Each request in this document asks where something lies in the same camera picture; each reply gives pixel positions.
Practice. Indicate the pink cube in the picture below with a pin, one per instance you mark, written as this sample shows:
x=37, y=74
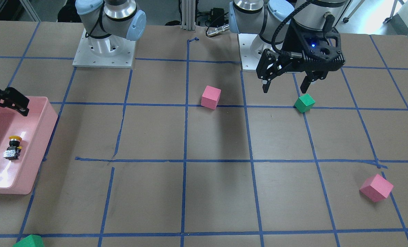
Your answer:
x=376, y=188
x=210, y=97

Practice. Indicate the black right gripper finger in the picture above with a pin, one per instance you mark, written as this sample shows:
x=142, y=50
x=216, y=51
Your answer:
x=16, y=100

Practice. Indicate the pink cube far side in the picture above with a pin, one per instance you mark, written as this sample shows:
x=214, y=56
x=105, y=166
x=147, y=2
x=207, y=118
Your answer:
x=376, y=188

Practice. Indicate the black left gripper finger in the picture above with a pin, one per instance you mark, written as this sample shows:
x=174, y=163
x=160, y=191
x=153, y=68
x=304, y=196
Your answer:
x=308, y=80
x=266, y=84

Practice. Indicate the green cube near bin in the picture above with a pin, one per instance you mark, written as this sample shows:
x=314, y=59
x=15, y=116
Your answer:
x=30, y=241

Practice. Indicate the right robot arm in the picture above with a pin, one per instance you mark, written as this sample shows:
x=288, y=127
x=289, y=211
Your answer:
x=111, y=29

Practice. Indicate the aluminium frame post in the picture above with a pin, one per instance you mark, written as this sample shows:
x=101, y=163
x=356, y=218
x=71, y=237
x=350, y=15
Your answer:
x=188, y=14

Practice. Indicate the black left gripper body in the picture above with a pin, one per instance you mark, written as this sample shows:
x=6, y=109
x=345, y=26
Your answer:
x=296, y=44

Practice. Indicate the pink plastic bin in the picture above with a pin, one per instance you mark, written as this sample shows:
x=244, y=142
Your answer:
x=23, y=142

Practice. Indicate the yellow push button switch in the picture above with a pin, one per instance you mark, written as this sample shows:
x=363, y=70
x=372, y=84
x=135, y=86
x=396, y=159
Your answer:
x=13, y=151

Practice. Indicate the green cube near left arm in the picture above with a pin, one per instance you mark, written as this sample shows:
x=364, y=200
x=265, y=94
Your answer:
x=304, y=103

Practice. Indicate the pink cube near centre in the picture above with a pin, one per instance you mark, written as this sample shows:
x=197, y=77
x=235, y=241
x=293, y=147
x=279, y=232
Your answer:
x=210, y=97

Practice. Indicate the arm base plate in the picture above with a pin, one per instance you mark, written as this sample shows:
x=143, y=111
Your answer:
x=111, y=52
x=251, y=47

